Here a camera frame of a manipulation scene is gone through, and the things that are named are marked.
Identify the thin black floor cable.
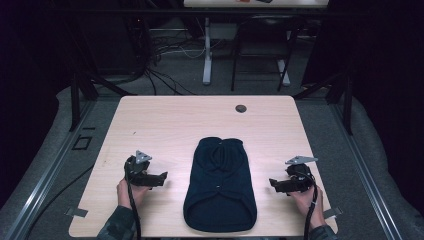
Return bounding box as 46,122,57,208
25,164,96,240

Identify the person's left hand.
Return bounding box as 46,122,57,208
116,177,152,211

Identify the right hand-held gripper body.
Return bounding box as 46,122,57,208
284,155,319,195

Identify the white desk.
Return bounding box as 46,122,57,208
182,0,330,86

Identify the bundle of black floor cables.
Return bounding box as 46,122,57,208
131,16,201,98

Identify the black chair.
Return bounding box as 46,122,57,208
230,14,303,93

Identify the aluminium floor rail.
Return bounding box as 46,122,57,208
2,99,98,240
329,99,405,240

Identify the right hand-held gripper black cable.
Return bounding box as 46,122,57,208
298,169,320,240

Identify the left hand-held gripper black cable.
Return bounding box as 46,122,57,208
125,173,143,240

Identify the white floor cable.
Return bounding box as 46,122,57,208
159,39,224,60

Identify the metal table bracket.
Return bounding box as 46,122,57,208
322,206,343,221
64,206,89,219

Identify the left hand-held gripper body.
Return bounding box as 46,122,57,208
123,149,154,188

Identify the black horizontal frame bar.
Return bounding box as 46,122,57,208
49,7,334,17

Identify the person's right hand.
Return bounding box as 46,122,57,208
287,185,326,230

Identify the hand-held gripper black cable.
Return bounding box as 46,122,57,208
125,173,143,240
298,169,320,240

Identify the black metal frame stand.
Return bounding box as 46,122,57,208
68,59,138,133
293,66,355,136

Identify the dark blue knit garment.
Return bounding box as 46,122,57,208
182,136,258,234

